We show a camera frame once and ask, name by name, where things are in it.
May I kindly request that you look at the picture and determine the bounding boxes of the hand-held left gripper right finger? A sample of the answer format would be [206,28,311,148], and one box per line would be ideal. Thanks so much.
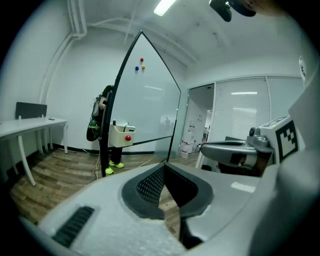
[164,161,278,251]

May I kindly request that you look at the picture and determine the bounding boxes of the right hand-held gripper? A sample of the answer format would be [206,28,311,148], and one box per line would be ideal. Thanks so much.
[200,115,300,169]

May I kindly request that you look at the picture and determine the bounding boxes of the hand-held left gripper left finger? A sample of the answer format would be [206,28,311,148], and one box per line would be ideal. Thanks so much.
[37,162,191,256]

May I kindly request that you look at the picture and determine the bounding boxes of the cream plastic box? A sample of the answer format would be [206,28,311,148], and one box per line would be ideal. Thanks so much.
[108,122,136,148]

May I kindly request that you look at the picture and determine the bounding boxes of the black-framed whiteboard on stand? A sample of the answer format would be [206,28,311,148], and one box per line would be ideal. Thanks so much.
[99,30,182,178]

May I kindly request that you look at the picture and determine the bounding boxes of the pack of water bottles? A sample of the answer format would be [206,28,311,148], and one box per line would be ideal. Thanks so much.
[180,131,195,159]

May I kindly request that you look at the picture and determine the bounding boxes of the white window blinds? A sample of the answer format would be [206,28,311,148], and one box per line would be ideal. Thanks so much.
[214,76,305,145]

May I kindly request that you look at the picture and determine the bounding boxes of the glass partition door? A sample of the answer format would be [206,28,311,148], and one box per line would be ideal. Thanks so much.
[186,83,216,157]

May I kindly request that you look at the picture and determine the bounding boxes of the person's light shirt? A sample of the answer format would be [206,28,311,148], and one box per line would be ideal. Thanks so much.
[249,55,320,256]

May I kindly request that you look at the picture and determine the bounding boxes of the long white desk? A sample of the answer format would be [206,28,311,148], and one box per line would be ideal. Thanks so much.
[0,116,69,187]

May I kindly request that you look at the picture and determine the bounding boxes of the dark desk divider panel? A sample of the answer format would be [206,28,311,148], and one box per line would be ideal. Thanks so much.
[15,101,48,120]

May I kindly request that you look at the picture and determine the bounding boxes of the person's head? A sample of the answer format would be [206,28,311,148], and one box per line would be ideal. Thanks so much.
[231,0,288,18]

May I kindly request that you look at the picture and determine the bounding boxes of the ceiling light panel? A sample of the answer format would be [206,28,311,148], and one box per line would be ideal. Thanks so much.
[153,0,177,17]

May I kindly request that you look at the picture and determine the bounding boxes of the white cable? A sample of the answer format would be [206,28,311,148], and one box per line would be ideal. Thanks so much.
[82,147,101,181]

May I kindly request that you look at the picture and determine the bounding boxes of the black head-mounted camera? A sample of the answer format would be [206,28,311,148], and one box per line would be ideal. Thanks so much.
[209,0,233,23]

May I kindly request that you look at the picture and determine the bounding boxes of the white wall pipes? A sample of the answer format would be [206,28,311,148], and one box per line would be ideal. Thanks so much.
[39,0,88,106]

